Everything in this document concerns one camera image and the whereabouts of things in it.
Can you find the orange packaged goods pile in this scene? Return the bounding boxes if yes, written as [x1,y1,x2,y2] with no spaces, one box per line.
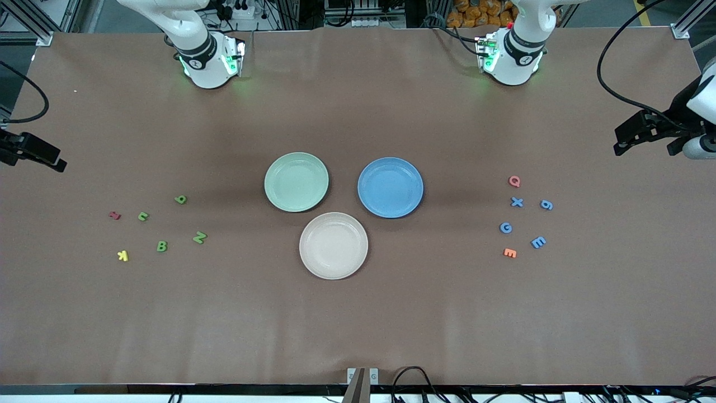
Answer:
[446,0,518,29]

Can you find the white power strip with plugs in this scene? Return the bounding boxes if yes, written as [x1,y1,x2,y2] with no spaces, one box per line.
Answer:
[215,0,256,21]

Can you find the blue plate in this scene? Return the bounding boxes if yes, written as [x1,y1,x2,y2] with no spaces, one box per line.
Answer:
[357,157,425,219]

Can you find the pale green plate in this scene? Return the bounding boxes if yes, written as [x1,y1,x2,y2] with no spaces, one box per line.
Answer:
[264,152,330,213]

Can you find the black table edge strip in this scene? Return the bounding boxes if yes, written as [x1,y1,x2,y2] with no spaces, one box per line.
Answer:
[0,384,716,396]

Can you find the beige plate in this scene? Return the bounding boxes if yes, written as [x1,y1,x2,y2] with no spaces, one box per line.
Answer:
[299,212,369,280]

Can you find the brown table cover sheet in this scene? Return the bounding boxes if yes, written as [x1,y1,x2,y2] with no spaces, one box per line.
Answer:
[0,27,716,387]

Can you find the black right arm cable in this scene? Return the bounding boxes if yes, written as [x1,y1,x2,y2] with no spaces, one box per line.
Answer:
[0,60,50,124]

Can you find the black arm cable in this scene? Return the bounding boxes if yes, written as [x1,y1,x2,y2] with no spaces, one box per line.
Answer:
[596,0,694,129]
[0,60,50,124]

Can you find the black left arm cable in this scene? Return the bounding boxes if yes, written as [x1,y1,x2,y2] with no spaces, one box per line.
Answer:
[596,0,694,129]

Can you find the aluminium frame profile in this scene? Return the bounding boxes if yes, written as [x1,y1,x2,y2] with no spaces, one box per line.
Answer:
[671,0,716,40]
[0,0,84,46]

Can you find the black base cable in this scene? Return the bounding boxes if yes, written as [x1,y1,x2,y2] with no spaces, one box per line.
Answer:
[423,14,483,57]

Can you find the black cable loop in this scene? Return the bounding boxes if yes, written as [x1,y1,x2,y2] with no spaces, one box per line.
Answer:
[392,367,448,403]

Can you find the metal table edge bracket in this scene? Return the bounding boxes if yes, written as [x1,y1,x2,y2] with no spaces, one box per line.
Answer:
[342,367,379,403]

